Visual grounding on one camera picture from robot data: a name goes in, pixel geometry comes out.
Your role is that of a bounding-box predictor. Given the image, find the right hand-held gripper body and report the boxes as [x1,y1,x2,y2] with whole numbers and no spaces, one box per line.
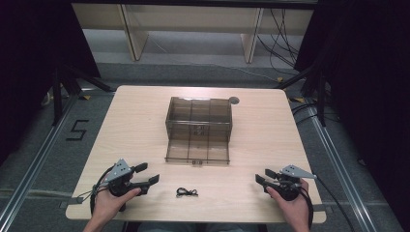
[264,163,318,202]

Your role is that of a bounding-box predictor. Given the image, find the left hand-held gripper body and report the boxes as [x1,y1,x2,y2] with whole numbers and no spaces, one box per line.
[102,158,151,197]

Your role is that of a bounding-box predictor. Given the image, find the person's right hand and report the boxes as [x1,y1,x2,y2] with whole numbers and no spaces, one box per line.
[266,179,312,227]

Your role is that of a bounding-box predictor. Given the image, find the person's left hand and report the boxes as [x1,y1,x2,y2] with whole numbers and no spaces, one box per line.
[92,188,143,224]

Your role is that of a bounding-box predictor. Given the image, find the translucent brown drawer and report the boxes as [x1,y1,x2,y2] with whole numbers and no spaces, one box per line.
[164,130,231,166]

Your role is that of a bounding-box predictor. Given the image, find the translucent brown compartment box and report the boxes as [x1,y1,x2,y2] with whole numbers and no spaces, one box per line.
[164,96,234,140]

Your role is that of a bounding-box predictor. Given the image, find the black metal stand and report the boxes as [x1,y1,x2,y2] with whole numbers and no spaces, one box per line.
[50,63,114,128]
[274,63,328,128]

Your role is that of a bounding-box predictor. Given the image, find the black curtain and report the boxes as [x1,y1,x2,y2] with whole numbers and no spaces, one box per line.
[0,0,102,165]
[293,0,410,226]

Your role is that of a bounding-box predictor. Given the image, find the small black cord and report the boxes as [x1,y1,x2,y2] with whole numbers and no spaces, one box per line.
[175,187,199,199]

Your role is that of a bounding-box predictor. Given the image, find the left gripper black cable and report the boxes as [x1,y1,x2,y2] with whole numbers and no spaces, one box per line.
[89,165,116,216]

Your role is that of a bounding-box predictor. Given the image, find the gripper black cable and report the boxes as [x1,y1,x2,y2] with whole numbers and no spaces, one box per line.
[300,175,356,232]
[89,165,116,216]

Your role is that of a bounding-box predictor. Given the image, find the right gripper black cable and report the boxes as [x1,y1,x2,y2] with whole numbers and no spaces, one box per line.
[300,175,356,232]

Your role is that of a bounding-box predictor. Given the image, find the aluminium floor rail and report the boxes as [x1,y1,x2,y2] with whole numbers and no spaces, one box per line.
[305,101,379,232]
[0,92,80,228]

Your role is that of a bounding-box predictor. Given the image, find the black floor cables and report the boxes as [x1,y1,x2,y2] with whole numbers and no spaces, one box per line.
[290,101,340,126]

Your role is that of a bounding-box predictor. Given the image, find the black hanging cables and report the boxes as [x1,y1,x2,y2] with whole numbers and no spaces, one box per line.
[256,8,302,75]

